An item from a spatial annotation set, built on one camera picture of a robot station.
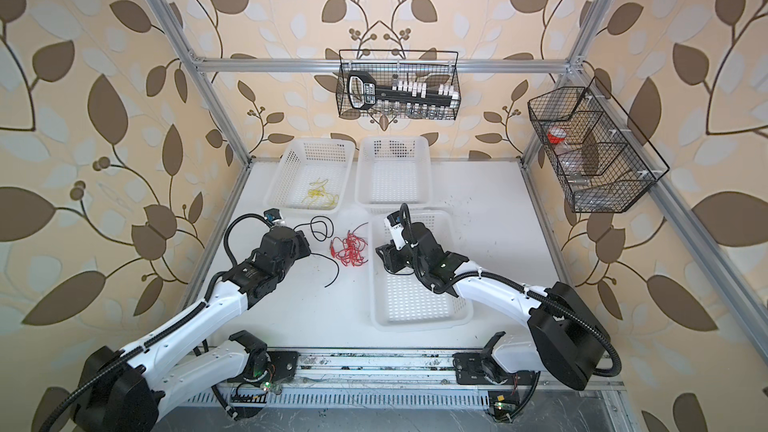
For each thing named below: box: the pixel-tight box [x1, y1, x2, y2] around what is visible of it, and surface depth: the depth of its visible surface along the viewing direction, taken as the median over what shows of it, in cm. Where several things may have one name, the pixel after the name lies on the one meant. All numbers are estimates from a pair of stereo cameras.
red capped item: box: [547, 127, 567, 144], surface depth 84 cm
